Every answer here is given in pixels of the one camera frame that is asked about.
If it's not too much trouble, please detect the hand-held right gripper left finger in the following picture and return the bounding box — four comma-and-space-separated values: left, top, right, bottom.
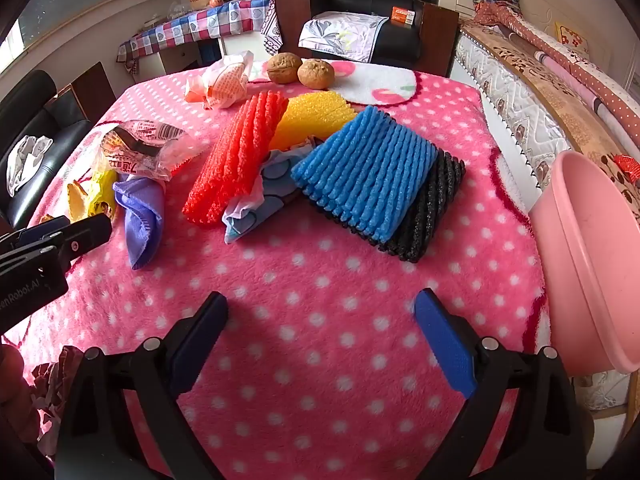
54, 291, 230, 480

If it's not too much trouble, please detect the white crumpled cloth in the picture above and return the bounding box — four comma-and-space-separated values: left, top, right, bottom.
6, 135, 54, 199

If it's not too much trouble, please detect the checkered tablecloth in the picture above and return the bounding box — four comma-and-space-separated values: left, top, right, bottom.
117, 0, 277, 75

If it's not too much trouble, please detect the yellow peel piece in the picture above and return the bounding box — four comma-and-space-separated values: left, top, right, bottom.
67, 182, 93, 224

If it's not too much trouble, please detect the yellow plastic wrapper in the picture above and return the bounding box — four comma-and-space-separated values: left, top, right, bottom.
87, 170, 121, 222

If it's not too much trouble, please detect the clear printed snack wrapper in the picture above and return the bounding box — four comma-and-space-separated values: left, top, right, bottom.
99, 119, 198, 182

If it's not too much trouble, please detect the dark floral cloth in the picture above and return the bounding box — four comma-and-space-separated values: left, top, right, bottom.
29, 345, 86, 458

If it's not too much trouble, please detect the polka dot quilt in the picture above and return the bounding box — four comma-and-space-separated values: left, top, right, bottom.
474, 2, 640, 128

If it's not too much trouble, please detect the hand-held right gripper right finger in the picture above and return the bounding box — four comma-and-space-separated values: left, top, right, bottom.
414, 288, 588, 480

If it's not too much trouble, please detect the orange white plastic wrapper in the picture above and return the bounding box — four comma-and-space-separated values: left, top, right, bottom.
184, 50, 255, 111

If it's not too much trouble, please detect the pink polka dot blanket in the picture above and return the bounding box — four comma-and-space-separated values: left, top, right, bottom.
15, 60, 551, 480

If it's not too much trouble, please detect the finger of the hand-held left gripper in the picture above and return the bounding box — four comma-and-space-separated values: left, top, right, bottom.
57, 213, 113, 263
0, 216, 71, 261

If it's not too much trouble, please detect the bed with brown floral cover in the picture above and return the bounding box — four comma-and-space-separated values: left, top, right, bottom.
440, 0, 640, 413

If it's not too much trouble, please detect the red packet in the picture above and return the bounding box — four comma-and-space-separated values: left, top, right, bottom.
612, 154, 640, 181

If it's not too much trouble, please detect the yellow floral pillow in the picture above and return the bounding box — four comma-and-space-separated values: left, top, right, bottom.
554, 22, 591, 57

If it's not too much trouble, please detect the black foam net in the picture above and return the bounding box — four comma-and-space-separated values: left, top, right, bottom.
306, 150, 467, 264

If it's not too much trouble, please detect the black leather chair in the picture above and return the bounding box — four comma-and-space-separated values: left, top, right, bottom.
0, 62, 118, 235

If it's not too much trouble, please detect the purple cloth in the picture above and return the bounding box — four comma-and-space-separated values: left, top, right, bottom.
112, 177, 167, 271

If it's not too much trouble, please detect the light blue patterned wrapper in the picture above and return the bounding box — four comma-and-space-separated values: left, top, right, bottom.
222, 140, 322, 246

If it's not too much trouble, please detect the brown walnut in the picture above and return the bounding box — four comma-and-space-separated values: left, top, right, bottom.
297, 59, 335, 89
266, 52, 304, 85

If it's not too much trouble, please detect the blue foam net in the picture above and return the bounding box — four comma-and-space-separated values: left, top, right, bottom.
291, 105, 440, 245

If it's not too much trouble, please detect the yellow foam net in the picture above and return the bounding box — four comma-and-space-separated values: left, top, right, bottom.
269, 90, 358, 152

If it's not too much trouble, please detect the red foam net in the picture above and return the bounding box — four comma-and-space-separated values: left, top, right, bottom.
182, 91, 290, 228

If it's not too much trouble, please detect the pink plastic bin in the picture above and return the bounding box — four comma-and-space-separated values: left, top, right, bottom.
527, 150, 640, 376

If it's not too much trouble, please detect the patterned hanging cloth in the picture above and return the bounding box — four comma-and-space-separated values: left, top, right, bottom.
260, 0, 284, 56

